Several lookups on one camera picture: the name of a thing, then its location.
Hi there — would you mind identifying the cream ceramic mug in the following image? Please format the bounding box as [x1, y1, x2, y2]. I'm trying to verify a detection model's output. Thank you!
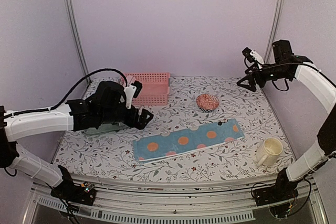
[256, 137, 283, 167]

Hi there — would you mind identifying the aluminium front rail frame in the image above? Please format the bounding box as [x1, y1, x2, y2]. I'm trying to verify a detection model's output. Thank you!
[23, 175, 328, 223]

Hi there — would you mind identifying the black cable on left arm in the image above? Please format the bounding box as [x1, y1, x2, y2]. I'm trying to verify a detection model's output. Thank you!
[7, 68, 132, 117]

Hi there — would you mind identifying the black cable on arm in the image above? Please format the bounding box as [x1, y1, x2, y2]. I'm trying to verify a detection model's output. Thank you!
[244, 58, 316, 92]
[7, 68, 132, 117]

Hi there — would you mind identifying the green folded towel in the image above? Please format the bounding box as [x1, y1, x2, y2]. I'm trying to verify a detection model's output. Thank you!
[83, 123, 127, 135]

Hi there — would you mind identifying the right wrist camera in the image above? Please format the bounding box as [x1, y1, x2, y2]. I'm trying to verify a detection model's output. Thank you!
[242, 47, 265, 69]

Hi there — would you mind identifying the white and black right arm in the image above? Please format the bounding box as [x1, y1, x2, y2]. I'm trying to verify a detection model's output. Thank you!
[237, 40, 335, 201]

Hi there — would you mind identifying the pink perforated plastic basket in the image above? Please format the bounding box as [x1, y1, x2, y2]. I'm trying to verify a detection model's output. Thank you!
[124, 72, 171, 106]

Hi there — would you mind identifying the aluminium corner post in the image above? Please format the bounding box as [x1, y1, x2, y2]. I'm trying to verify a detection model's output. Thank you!
[64, 0, 89, 76]
[264, 0, 285, 63]

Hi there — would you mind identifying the right aluminium corner post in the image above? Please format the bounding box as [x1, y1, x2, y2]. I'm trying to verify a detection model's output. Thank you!
[264, 0, 285, 63]

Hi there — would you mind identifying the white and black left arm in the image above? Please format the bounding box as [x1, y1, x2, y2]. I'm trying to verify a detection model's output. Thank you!
[1, 81, 153, 200]

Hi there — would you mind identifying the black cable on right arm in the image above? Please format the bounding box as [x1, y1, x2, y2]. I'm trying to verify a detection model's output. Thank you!
[244, 58, 316, 92]

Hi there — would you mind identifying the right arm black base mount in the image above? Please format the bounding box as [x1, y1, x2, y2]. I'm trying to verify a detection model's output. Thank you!
[251, 168, 298, 218]

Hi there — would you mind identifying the pink towel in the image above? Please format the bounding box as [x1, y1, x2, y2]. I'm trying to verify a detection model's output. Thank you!
[118, 75, 136, 88]

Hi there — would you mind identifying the left aluminium corner post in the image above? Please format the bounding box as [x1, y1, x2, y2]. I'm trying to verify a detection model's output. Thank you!
[64, 0, 89, 76]

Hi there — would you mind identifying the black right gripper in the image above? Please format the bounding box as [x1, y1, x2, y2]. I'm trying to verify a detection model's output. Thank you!
[237, 62, 291, 92]

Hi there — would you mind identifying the red patterned bowl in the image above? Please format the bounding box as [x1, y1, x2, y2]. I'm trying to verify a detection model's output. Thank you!
[196, 93, 219, 112]

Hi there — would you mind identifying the black cable at left base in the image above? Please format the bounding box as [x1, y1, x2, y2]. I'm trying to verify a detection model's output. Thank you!
[56, 197, 82, 224]

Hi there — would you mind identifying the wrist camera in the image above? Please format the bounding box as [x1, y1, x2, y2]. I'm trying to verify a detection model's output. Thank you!
[242, 47, 265, 69]
[124, 81, 142, 109]

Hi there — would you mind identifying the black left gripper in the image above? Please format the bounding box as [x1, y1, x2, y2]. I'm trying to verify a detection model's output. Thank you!
[99, 105, 154, 130]

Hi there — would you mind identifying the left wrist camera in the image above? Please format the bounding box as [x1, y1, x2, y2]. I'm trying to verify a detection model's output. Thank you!
[124, 81, 142, 109]

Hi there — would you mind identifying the blue patterned towel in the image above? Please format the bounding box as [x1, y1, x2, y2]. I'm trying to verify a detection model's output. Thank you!
[133, 119, 245, 163]

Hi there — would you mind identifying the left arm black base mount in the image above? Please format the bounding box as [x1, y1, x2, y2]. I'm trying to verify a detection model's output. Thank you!
[50, 165, 97, 206]

